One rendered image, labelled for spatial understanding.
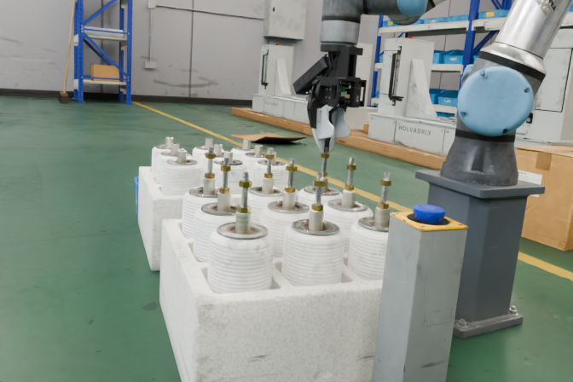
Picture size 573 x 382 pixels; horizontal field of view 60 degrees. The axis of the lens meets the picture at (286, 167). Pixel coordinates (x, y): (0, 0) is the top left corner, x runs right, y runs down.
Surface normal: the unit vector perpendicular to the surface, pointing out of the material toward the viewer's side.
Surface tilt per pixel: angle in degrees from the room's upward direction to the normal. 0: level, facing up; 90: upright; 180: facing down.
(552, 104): 90
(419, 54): 90
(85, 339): 0
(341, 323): 90
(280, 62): 68
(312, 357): 90
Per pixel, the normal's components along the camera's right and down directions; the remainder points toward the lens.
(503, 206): 0.46, 0.19
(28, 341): 0.07, -0.98
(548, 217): -0.87, 0.03
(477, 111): -0.38, 0.26
